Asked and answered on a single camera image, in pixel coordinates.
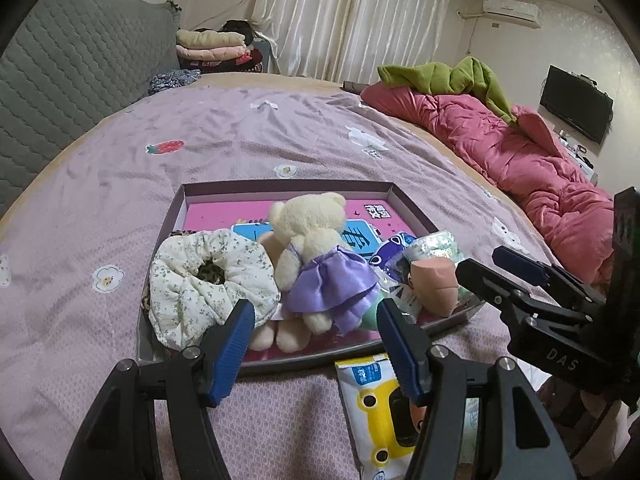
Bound green makeup sponge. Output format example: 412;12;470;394
359;304;378;330

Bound teddy bear pink dress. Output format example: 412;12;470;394
250;232;311;353

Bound white floral scrunchie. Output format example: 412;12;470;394
149;229;281;351

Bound peach makeup sponge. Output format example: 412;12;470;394
409;257;459;318

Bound green floral tissue pack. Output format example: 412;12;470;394
404;231;464;267

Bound teddy bear purple dress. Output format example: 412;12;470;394
268;192;380;335

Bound leopard print scrunchie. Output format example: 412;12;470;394
167;231;226;285

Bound purple cartoon tissue pack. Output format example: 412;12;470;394
369;232;416;282

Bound person's right hand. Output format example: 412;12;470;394
538;377;630;479

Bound pink quilted comforter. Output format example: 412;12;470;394
361;82;614;285

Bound shallow dark cardboard box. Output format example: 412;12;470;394
137;180;480;375

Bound pink and blue book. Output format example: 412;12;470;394
180;198;419;356

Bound pink patterned bed sheet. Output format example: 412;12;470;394
1;86;553;479

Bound green blanket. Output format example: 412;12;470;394
378;56;516;124

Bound white air conditioner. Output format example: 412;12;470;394
483;0;541;29

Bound dark patterned cloth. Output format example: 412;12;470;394
148;70;201;96

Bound stack of folded clothes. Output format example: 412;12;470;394
176;20;271;74

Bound white pleated curtain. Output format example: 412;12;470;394
250;0;450;84

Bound grey quilted headboard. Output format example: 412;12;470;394
1;0;180;210

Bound black wall television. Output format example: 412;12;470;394
540;65;614;144

